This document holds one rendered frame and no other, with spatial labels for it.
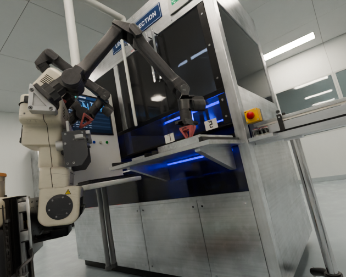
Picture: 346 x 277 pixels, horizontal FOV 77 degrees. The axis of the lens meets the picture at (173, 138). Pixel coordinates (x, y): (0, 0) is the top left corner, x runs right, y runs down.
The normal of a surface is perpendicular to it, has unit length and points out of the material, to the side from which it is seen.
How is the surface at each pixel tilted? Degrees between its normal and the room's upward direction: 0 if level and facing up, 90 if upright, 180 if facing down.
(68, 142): 90
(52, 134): 90
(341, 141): 90
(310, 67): 90
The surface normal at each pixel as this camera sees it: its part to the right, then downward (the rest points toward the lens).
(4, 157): 0.76, -0.25
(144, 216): -0.62, 0.00
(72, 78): 0.22, -0.29
